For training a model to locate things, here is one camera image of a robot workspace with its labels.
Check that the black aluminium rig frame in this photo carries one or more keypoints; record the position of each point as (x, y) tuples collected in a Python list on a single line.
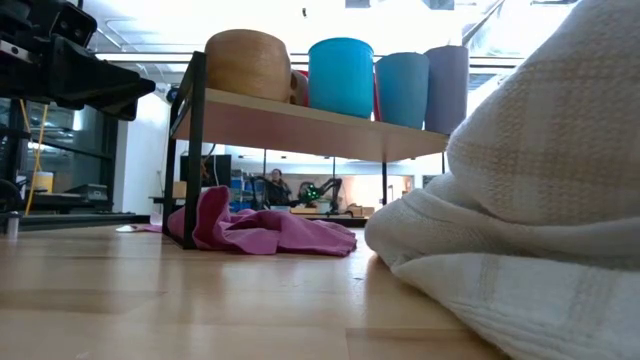
[(75, 220)]

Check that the pale yellow cylindrical container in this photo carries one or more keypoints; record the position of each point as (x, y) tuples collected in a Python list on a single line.
[(42, 182)]

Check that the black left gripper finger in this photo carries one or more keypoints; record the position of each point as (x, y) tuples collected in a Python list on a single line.
[(115, 107), (100, 75)]

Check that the black desk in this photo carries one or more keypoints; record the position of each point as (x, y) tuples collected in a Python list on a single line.
[(50, 202)]

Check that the ceiling light strip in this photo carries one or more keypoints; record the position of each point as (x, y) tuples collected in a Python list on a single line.
[(150, 57), (495, 62)]

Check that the background black robot arm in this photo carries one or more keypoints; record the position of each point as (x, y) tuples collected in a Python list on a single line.
[(312, 192)]

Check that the tan wooden mug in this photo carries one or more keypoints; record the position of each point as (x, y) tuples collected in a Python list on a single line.
[(247, 65), (299, 90)]

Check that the person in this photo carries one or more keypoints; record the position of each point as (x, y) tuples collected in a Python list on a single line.
[(277, 187)]

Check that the white checked towel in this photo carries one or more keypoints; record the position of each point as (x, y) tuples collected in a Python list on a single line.
[(525, 200)]

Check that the lavender tall plastic cup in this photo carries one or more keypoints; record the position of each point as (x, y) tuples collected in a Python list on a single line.
[(446, 92)]

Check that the purple cloth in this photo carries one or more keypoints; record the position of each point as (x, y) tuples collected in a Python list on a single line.
[(270, 232)]

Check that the black monitor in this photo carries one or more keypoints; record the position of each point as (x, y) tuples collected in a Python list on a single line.
[(222, 170)]

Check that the blue storage bins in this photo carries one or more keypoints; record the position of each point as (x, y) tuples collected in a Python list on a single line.
[(242, 192)]

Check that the cardboard box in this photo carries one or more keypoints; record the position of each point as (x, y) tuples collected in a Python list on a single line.
[(360, 210)]

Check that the silver metal standoff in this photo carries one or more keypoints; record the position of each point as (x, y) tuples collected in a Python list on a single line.
[(12, 225)]

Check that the grey flat device box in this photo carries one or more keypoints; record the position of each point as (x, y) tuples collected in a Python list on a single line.
[(86, 192)]

